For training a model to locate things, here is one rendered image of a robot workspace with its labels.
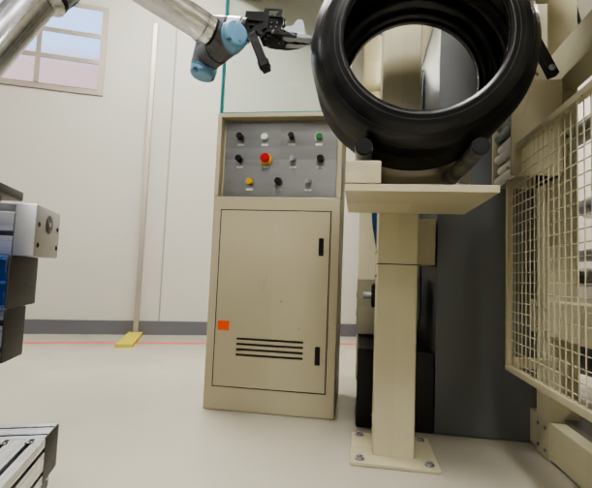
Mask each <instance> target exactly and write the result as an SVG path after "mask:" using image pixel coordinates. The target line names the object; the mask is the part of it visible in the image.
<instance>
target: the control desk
mask: <svg viewBox="0 0 592 488"><path fill-rule="evenodd" d="M345 165H346V146H345V145H344V144H343V143H342V142H341V141H340V140H339V139H338V137H337V136H336V135H335V134H334V132H333V131H332V130H331V128H330V127H329V125H328V123H327V121H326V120H325V118H324V115H323V113H322V112H262V113H219V114H218V132H217V149H216V167H215V185H214V206H213V224H212V242H211V260H210V278H209V296H208V313H207V331H206V349H205V366H204V385H203V408H204V409H214V410H224V411H235V412H256V413H267V414H279V415H289V416H301V417H312V418H322V419H334V414H335V408H336V403H337V397H338V385H339V355H340V325H341V294H342V264H343V234H344V204H345V192H344V190H345ZM218 320H228V321H229V322H230V323H229V330H218Z"/></svg>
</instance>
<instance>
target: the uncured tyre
mask: <svg viewBox="0 0 592 488"><path fill-rule="evenodd" d="M404 25H426V26H431V27H434V28H437V29H440V30H442V31H445V32H447V33H448V34H450V35H452V36H453V37H454V38H456V39H457V40H458V41H459V42H460V43H461V44H462V45H463V46H464V47H465V48H466V50H467V51H468V53H469V54H470V56H471V58H472V60H473V62H474V65H475V68H476V72H477V79H478V89H477V93H476V94H474V95H473V96H471V97H469V98H468V99H466V100H464V101H462V102H459V103H457V104H455V105H452V106H449V107H442V108H436V109H427V110H418V109H408V108H403V107H397V106H394V105H391V104H389V103H387V102H385V101H383V100H381V99H379V98H377V97H376V96H374V95H373V94H372V93H370V92H369V91H368V90H367V89H366V88H365V87H364V86H363V85H362V84H361V83H360V82H359V81H358V79H357V78H356V76H355V75H354V73H353V72H352V70H351V66H352V64H353V62H354V60H355V58H356V57H357V55H358V53H359V52H360V51H361V50H362V48H363V47H364V46H365V45H366V44H367V43H368V42H370V41H371V40H372V39H374V38H375V37H376V36H378V35H380V34H381V33H383V32H385V31H388V30H390V29H392V28H395V27H399V26H404ZM541 44H542V27H541V20H540V15H539V11H538V7H537V4H536V2H535V0H325V1H324V3H323V5H322V7H321V9H320V11H319V14H318V17H317V20H316V23H315V27H314V31H313V35H312V42H311V67H312V74H313V78H314V82H315V86H316V90H317V95H318V99H319V103H320V107H321V110H322V113H323V115H324V118H325V120H326V121H327V123H328V125H329V127H330V128H331V130H332V131H333V132H334V134H335V135H336V136H337V137H338V139H339V140H340V141H341V142H342V143H343V144H344V145H345V146H347V147H348V148H349V149H350V150H351V151H353V152H354V153H356V150H355V146H356V143H357V141H358V140H359V139H361V138H368V139H370V140H371V141H372V144H373V152H372V161H381V162H382V167H385V168H393V169H399V170H425V169H432V168H439V167H442V166H446V165H448V164H451V163H454V162H456V161H457V160H458V158H459V157H460V156H461V155H462V154H463V152H464V151H465V150H466V149H467V147H468V146H469V145H470V144H471V143H472V141H473V140H474V139H476V138H478V137H484V138H486V139H489V138H490V137H491V136H492V135H493V134H494V133H495V132H496V131H497V130H498V129H499V127H500V126H501V125H502V124H503V123H504V122H505V121H506V120H507V119H508V118H509V117H510V116H511V115H512V113H513V112H514V111H515V110H516V108H517V107H518V106H519V104H520V103H521V101H522V100H523V98H524V97H525V95H526V93H527V91H528V90H529V87H530V85H531V83H532V81H533V78H534V75H535V72H536V70H537V66H538V62H539V57H540V52H541Z"/></svg>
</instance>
